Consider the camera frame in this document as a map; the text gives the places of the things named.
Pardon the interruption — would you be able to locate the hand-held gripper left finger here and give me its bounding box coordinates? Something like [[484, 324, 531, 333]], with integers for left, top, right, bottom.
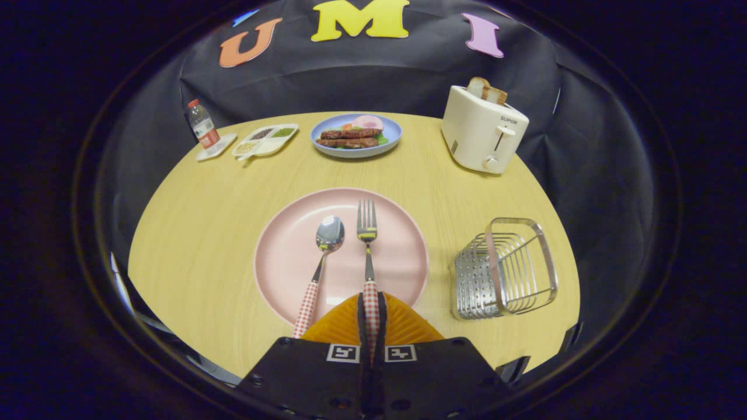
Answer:
[[236, 293, 374, 420]]

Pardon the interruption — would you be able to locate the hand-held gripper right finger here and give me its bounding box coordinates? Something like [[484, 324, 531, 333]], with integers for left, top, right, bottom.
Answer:
[[373, 292, 514, 420]]

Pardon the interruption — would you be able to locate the fork with red checked handle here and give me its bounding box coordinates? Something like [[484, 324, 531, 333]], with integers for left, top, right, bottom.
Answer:
[[357, 199, 381, 365]]

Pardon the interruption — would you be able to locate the spoon with red checked handle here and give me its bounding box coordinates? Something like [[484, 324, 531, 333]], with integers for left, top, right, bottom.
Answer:
[[292, 215, 345, 340]]

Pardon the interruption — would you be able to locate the pink plate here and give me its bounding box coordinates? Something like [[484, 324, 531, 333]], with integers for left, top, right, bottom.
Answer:
[[253, 187, 430, 327]]

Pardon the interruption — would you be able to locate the blue plate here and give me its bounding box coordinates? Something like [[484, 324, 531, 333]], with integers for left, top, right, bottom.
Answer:
[[310, 113, 403, 159]]

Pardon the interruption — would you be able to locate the brown grilled meat strip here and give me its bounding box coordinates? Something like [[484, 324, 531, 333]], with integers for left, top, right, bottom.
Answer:
[[320, 128, 383, 140], [316, 137, 379, 149]]

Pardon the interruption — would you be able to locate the white divided condiment dish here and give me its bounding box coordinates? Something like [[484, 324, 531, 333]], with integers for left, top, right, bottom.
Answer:
[[232, 123, 299, 162]]

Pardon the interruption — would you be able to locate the cream white toaster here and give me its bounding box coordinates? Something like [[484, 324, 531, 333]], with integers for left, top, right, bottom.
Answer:
[[441, 85, 530, 175]]

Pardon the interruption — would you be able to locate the white square coaster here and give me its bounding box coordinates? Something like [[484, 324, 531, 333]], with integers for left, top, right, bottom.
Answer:
[[195, 132, 238, 162]]

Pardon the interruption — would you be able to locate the pink ham slice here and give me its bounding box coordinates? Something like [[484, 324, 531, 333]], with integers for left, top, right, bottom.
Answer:
[[350, 114, 385, 132]]

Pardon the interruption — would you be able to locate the clear plastic water bottle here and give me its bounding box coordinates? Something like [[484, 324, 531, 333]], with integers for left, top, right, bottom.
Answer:
[[187, 99, 221, 151]]

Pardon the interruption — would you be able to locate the black backdrop cloth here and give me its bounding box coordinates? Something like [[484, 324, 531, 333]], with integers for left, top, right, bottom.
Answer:
[[96, 0, 660, 374]]

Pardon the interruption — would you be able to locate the metal wire cutlery basket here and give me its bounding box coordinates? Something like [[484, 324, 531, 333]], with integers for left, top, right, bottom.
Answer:
[[449, 217, 559, 321]]

